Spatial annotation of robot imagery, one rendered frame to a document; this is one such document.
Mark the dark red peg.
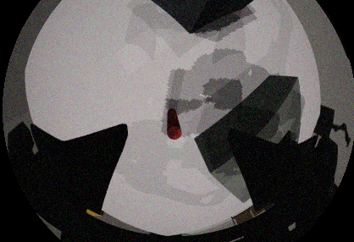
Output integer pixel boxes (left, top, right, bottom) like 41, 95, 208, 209
167, 108, 181, 140

